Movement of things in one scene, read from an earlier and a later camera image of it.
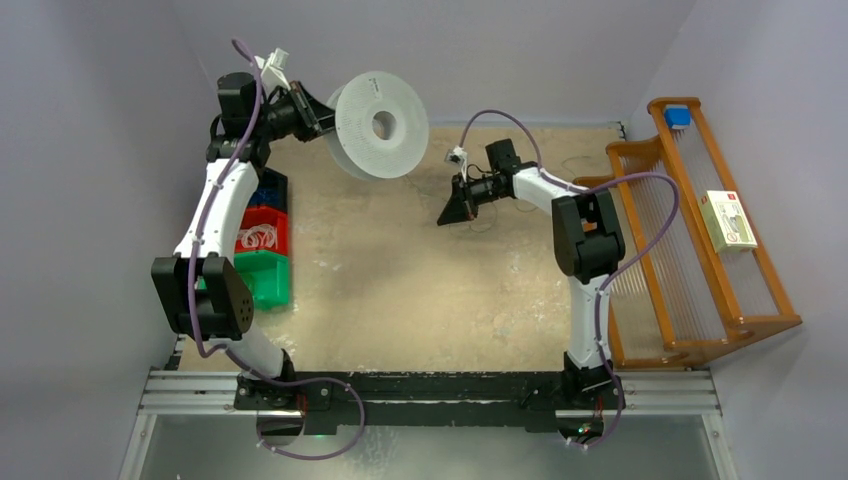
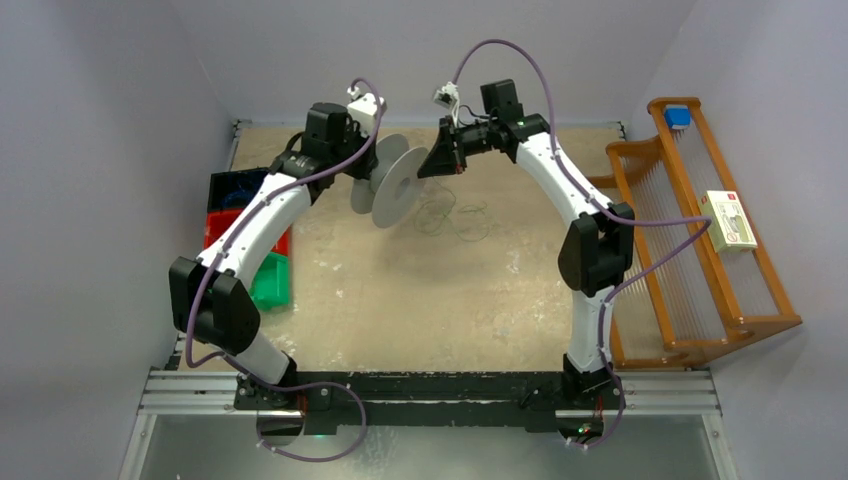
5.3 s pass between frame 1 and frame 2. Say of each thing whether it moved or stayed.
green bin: stayed
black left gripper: moved
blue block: stayed
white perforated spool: moved
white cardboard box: stayed
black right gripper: moved
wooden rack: stayed
